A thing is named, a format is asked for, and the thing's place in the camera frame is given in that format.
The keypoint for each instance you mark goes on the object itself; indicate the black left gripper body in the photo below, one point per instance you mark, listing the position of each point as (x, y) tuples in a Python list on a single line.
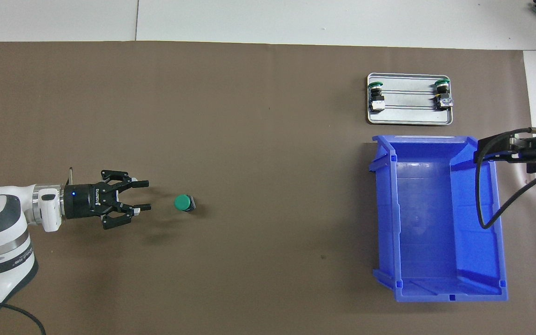
[(82, 201)]

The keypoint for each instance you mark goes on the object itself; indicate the green push button switch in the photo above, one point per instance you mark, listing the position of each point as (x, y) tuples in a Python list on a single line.
[(377, 100), (443, 93), (183, 202)]

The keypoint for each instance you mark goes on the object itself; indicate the silver metal tray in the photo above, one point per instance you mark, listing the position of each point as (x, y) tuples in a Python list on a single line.
[(412, 115)]

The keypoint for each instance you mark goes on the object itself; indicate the blue plastic storage bin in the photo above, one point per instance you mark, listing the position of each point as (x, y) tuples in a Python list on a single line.
[(435, 223)]

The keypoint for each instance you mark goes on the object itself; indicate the brown paper table mat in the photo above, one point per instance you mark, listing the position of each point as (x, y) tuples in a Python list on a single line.
[(296, 232)]

